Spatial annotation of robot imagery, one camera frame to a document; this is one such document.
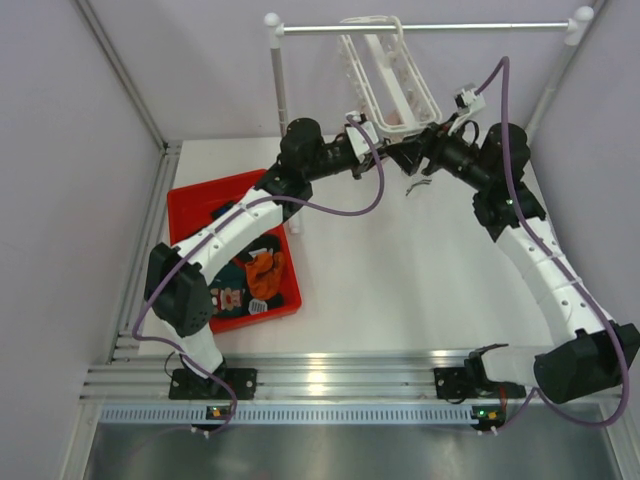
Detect orange sock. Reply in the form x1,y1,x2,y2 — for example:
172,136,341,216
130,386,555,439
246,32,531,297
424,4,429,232
246,252,286,300

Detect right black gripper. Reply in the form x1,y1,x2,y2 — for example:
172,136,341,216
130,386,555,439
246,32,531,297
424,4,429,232
384,112,493,192

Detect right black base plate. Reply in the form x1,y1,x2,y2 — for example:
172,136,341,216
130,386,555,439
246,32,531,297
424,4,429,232
433,367,527,404

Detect dark green reindeer sock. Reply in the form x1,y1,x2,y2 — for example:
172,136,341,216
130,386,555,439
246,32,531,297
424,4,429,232
209,262,246,318

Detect white sock with stripes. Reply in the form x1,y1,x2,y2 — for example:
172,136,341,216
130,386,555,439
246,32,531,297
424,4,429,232
405,178,432,197

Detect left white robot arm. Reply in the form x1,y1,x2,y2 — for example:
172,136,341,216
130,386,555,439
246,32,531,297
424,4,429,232
143,114,383,397

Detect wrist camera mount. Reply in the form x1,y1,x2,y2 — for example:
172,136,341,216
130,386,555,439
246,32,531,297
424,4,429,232
344,111,382,160
454,86,486,117

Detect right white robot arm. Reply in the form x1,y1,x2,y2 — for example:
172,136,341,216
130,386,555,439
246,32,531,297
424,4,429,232
385,123,639,404

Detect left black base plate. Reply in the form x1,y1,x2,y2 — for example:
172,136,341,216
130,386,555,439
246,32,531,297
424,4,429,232
168,368,258,400

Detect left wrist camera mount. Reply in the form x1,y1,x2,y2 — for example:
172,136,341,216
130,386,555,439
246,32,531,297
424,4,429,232
344,111,382,160

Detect white plastic clip hanger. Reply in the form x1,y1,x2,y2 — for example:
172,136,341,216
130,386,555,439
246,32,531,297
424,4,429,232
338,15,442,140

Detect perforated cable duct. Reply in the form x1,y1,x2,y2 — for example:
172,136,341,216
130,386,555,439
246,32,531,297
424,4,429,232
100,403,504,426

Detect metal drying rack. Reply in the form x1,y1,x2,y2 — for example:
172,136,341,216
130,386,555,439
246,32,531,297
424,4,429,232
263,5,595,236

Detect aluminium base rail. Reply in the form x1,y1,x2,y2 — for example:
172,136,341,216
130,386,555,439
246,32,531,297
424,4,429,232
79,349,624,401

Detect red plastic tray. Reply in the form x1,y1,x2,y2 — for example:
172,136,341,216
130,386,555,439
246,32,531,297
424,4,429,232
167,169,302,333

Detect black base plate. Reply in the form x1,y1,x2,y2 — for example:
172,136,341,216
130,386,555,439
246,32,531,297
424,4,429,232
168,368,258,400
433,367,527,404

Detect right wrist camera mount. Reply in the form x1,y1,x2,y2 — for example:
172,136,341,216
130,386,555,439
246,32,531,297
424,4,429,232
454,86,486,117

